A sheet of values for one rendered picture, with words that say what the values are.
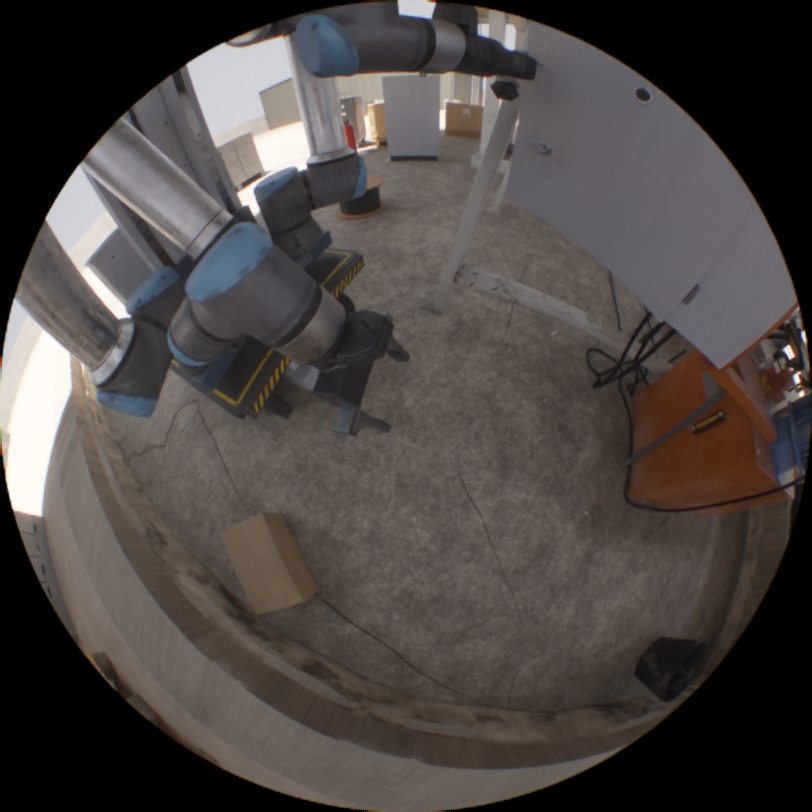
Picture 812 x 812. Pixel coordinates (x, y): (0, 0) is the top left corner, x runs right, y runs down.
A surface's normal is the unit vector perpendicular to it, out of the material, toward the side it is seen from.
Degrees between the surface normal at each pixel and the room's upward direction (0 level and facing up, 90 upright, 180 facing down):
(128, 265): 90
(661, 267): 90
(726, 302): 90
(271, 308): 75
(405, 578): 0
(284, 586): 0
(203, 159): 90
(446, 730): 30
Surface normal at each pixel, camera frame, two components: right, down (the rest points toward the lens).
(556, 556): -0.04, -0.37
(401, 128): -0.07, 0.93
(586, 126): -0.85, 0.51
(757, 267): -0.43, 0.84
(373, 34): 0.53, 0.79
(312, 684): 0.19, -0.72
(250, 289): 0.55, 0.62
